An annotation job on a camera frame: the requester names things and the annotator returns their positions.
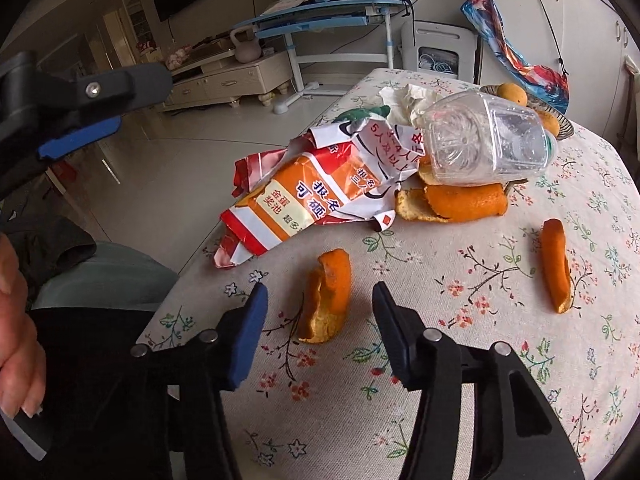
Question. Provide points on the orange fruit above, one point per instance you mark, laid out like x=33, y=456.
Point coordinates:
x=511, y=95
x=551, y=122

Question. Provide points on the blue and white desk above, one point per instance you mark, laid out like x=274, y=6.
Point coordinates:
x=320, y=10

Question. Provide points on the orange and white flyer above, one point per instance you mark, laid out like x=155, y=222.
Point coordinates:
x=295, y=195

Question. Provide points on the pink kettlebell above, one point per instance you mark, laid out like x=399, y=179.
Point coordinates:
x=245, y=50

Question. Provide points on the cream display cabinet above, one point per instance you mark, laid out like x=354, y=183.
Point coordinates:
x=127, y=25

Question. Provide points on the green plastic scrap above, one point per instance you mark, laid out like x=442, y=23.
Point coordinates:
x=365, y=112

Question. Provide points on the curled orange peel piece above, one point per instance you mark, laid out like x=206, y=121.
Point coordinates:
x=332, y=290

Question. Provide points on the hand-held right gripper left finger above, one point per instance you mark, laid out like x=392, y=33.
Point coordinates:
x=247, y=340

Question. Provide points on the crumpled white tissue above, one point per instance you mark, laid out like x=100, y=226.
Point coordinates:
x=400, y=100

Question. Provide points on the woven fruit bowl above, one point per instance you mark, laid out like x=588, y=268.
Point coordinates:
x=564, y=127

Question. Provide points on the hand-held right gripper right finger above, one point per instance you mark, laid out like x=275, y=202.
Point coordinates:
x=395, y=330

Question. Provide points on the pink plush toy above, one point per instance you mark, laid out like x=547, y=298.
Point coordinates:
x=177, y=57

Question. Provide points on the cream television cabinet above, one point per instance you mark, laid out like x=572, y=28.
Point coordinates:
x=240, y=77

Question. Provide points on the person's left hand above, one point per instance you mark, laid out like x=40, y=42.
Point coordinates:
x=17, y=320

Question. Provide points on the clear plastic bottle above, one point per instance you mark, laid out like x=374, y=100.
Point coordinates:
x=480, y=140

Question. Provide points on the white floor appliance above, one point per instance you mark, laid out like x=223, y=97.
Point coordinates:
x=440, y=45

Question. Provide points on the small orange peel piece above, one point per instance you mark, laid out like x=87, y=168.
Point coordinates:
x=552, y=255

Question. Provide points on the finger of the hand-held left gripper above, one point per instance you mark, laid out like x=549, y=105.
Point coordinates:
x=80, y=140

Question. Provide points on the white cabinets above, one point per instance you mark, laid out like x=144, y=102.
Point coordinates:
x=590, y=10

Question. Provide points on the teal seat cushion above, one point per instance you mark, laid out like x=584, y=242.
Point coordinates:
x=115, y=275

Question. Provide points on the floral tablecloth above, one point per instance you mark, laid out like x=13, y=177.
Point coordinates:
x=475, y=280

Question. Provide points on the long orange peel piece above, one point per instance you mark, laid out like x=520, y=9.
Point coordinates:
x=465, y=202

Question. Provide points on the dark cloth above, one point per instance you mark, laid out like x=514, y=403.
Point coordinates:
x=50, y=245

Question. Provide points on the colourful printed bag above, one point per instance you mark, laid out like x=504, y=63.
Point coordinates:
x=540, y=80

